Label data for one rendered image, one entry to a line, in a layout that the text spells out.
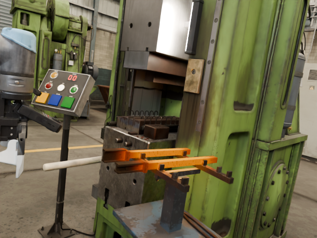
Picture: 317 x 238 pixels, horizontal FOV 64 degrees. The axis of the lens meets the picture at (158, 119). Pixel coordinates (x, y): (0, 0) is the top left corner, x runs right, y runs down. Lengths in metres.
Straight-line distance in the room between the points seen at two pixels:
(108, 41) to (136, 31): 9.28
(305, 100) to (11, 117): 6.06
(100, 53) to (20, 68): 9.87
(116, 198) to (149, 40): 0.89
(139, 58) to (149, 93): 0.41
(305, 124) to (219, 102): 5.20
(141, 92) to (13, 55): 1.14
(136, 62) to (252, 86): 0.69
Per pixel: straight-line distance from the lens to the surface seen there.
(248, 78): 1.57
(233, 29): 1.28
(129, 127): 1.45
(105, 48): 10.65
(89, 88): 1.75
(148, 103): 1.78
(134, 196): 1.39
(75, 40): 6.61
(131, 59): 1.47
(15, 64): 0.69
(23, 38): 0.70
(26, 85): 0.70
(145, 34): 1.42
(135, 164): 0.82
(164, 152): 1.03
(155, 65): 1.41
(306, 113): 6.37
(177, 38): 1.46
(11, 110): 0.73
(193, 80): 1.31
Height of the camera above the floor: 1.21
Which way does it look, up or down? 8 degrees down
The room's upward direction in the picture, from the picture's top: 8 degrees clockwise
